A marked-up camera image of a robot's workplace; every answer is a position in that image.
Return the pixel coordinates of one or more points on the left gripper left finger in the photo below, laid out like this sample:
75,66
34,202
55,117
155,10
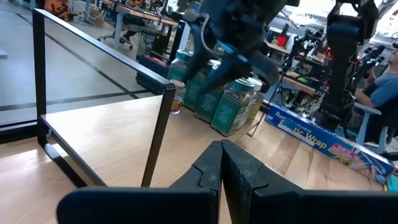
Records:
155,205

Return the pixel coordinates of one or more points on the orange object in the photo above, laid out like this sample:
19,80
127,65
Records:
57,7

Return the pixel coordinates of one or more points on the cork-lid saffron jar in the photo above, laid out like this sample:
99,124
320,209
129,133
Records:
177,99

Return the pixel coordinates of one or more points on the green-lid oregano jar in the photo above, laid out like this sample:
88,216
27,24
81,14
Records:
192,91
231,112
180,67
208,104

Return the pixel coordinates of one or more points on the black crate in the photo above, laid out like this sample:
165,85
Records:
152,71

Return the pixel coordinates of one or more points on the wooden shelf black frame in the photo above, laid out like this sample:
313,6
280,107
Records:
109,140

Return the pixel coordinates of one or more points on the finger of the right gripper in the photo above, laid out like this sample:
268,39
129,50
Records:
200,53
230,68

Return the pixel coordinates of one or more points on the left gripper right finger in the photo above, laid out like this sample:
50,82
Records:
311,207

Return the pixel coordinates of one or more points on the blue plastic wrap box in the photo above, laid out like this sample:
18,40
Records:
311,137

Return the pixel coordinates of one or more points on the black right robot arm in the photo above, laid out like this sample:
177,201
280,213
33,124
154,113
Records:
342,62

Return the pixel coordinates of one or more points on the wood-top background desk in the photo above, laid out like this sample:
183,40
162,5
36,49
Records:
143,15

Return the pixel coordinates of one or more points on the person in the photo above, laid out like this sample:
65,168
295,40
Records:
382,90

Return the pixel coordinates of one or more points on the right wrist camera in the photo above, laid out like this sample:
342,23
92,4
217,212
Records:
192,18

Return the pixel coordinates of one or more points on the black background robot arm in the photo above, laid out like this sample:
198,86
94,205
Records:
370,62

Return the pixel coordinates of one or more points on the white chair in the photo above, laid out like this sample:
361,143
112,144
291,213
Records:
363,124

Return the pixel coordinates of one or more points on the cluttered background workbench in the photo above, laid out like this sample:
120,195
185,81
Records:
298,84

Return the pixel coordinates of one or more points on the red cup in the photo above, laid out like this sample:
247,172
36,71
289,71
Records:
282,41

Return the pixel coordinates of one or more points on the black office chair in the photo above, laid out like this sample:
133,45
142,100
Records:
124,34

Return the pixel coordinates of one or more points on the teal object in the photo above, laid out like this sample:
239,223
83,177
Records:
392,183

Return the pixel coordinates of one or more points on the black tripod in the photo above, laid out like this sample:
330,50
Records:
297,43

